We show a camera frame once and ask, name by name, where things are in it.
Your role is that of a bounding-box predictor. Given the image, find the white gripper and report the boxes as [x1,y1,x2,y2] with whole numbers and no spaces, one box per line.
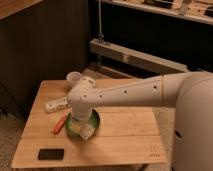
[72,107,92,133]

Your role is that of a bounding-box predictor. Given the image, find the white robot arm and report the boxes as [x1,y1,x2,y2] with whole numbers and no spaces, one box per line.
[67,72,213,171]

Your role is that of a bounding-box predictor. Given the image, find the green ceramic bowl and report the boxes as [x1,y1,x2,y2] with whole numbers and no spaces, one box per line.
[65,109,100,138]

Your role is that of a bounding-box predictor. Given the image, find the orange carrot toy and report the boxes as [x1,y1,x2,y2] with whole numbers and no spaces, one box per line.
[53,114,68,134]

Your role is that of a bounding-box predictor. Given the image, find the wooden table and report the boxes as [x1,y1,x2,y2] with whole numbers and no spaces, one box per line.
[12,80,166,169]

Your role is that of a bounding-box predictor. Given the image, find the clear plastic cup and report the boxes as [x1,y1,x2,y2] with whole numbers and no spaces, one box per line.
[66,71,82,87]

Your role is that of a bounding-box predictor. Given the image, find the dark wooden cabinet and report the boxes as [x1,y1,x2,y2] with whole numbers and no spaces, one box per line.
[0,0,90,119]

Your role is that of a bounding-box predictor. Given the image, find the metal shelf rack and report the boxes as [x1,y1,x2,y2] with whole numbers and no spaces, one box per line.
[89,0,213,74]

